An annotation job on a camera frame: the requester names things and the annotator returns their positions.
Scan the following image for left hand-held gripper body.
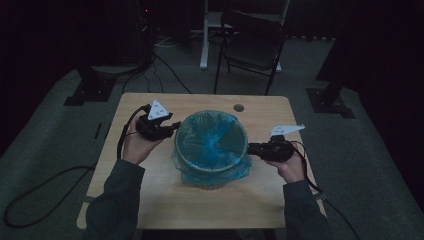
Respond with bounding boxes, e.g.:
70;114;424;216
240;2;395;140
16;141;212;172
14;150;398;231
135;99;169;142

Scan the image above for black stand with base plate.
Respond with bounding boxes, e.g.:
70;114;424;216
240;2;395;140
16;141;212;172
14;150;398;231
305;0;356;120
63;64;118;108

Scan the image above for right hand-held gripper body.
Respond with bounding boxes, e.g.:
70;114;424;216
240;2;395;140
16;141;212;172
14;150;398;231
261;124;306;163

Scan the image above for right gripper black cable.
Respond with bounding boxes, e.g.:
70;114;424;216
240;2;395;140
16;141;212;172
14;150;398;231
289;140;361;240

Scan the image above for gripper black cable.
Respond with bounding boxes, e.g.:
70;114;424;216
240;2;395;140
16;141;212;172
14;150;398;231
3;104;151;229
289;140;361;240

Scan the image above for green plastic trash bin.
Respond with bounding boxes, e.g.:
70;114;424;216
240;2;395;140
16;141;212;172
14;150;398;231
174;110;250;191

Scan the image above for grey round floor base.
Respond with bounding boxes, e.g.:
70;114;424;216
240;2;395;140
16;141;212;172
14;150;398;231
91;64;141;77

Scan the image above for black folding chair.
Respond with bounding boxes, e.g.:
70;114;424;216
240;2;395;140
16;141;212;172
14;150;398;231
213;9;288;97

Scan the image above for black floor cables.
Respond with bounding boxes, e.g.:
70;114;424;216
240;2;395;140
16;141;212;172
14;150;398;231
121;53;193;95

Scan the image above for person's left hand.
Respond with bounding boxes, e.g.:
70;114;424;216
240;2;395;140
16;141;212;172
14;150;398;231
122;116;164;166

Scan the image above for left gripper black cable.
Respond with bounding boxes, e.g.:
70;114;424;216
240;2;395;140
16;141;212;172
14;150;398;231
3;104;151;229

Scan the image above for black equipment tower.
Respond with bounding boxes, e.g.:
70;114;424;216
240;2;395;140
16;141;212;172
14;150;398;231
136;0;156;68

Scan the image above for blue plastic bag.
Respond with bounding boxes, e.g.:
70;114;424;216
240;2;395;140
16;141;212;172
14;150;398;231
171;109;253;190

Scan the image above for person's right hand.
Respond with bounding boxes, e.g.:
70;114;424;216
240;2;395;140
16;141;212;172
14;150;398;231
264;143;306;184

